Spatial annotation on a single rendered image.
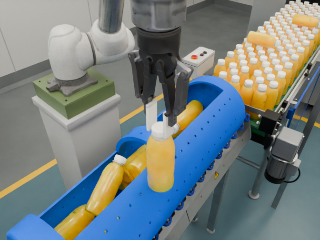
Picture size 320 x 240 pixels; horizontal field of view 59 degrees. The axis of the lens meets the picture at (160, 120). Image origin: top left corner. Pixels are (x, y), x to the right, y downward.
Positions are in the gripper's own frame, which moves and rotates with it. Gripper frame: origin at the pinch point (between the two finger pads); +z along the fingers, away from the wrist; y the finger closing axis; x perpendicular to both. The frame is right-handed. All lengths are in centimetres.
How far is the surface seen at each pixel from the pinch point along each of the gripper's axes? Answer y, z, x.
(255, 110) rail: -3, 47, 81
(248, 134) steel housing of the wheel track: -2, 58, 74
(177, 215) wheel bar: -2, 51, 12
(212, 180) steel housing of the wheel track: -1, 56, 36
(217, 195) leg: -8, 101, 64
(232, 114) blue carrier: -2, 27, 46
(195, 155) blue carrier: -1.1, 27.2, 19.1
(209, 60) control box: -40, 37, 96
